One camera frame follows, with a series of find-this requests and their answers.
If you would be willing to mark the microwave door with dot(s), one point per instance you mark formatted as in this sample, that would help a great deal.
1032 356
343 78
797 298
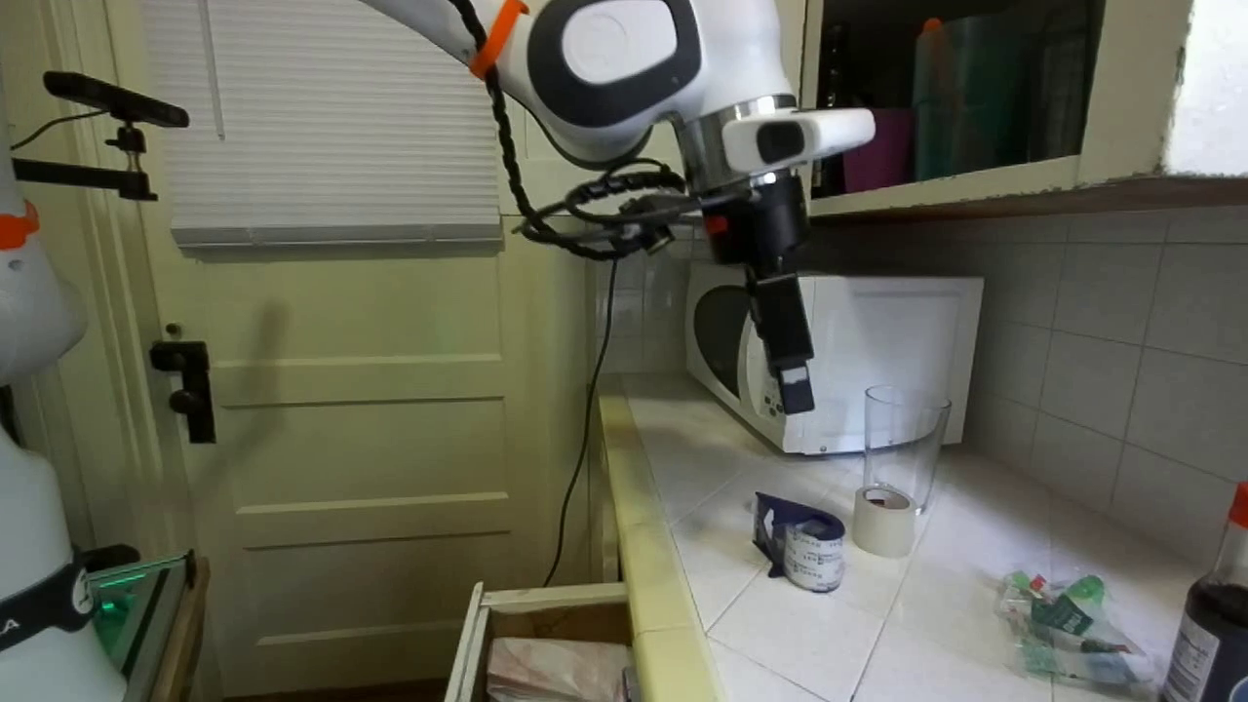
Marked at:
721 336

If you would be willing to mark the clear drinking glass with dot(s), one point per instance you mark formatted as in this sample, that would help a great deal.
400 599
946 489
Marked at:
905 444

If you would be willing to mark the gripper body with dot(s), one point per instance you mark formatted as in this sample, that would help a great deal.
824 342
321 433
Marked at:
760 229

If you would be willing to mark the beige tape roll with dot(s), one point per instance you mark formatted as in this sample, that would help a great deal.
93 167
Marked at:
882 526

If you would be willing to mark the drawer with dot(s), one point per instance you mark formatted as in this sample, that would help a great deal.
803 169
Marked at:
546 609

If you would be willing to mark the white window blind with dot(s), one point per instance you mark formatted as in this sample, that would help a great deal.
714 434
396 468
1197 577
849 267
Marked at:
331 117

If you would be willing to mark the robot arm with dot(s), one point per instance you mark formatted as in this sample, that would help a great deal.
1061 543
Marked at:
624 49

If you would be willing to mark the purple cup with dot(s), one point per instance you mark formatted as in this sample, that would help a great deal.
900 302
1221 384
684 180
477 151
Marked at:
880 151

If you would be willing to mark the white plastic bag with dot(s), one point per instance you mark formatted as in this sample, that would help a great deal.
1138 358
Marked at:
556 673

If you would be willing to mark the clear plastic bag of items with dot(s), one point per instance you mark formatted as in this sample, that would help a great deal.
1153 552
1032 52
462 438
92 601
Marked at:
1068 634

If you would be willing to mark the white microwave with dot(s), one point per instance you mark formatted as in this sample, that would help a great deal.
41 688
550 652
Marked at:
877 351

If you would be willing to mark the dark bottle with red cap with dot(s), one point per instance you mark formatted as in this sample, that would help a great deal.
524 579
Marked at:
1214 624

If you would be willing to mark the wall cabinet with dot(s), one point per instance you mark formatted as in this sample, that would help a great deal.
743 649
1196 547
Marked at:
1121 117

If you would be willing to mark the black door lock with knob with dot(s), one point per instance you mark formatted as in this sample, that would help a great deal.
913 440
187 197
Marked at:
195 385

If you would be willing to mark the green plastic container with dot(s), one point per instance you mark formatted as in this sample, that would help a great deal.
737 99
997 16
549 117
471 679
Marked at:
975 97

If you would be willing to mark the cream panel door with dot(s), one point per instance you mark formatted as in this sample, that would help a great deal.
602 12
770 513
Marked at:
390 439

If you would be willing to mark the camera on mount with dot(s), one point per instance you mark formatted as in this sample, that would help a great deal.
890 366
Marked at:
112 97

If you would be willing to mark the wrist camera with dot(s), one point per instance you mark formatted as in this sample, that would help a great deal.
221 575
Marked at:
655 226

